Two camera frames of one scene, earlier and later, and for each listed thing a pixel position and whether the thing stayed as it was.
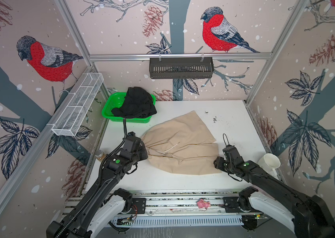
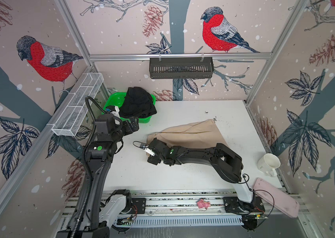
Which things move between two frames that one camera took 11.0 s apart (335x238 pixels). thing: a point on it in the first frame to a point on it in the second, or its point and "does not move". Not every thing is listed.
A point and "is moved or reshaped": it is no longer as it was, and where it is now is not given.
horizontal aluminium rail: x=180 y=55 does not move
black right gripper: x=217 y=162 to x=154 y=158
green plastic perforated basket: x=114 y=100 does not move
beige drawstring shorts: x=183 y=145 is moved or reshaped
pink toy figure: x=201 y=204 does not move
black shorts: x=138 y=103 does not move
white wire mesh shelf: x=70 y=121 does not move
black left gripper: x=142 y=148 to x=129 y=129
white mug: x=270 y=162 does not move
